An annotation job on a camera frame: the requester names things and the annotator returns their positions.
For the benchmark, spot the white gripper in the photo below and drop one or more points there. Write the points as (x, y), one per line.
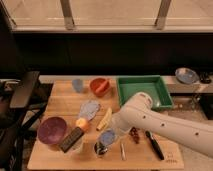
(119, 125)

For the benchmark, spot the blue-grey sponge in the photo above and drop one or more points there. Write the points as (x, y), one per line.
(107, 137)

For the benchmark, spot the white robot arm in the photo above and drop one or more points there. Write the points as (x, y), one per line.
(137, 112)

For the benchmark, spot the small metal cup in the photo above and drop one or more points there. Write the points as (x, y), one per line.
(100, 149)

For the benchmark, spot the small blue cup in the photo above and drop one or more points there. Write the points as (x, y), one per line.
(78, 85)

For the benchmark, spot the yellow banana piece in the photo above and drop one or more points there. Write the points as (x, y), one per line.
(105, 120)

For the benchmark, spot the bunch of dark grapes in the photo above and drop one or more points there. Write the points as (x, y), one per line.
(135, 135)

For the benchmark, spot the silver fork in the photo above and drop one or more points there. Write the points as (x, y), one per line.
(123, 155)

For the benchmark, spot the blue-grey cloth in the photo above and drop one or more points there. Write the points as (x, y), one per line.
(89, 109)

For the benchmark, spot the green plastic tray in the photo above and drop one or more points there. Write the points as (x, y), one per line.
(153, 85)

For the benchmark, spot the orange carrot in bowl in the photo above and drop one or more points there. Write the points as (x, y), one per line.
(102, 86)

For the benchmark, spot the orange fruit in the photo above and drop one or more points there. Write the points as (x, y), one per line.
(82, 123)

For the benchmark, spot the orange-red bowl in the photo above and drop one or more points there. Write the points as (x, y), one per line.
(95, 83)

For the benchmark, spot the dark rectangular block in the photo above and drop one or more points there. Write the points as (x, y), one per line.
(75, 132)

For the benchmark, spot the clear plastic container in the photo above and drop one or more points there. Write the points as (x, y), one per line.
(78, 146)

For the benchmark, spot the purple bowl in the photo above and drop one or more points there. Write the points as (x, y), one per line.
(52, 130)

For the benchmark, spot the grey-blue plate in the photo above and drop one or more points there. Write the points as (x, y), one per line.
(186, 75)

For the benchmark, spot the black chair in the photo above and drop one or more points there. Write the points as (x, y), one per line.
(21, 104)

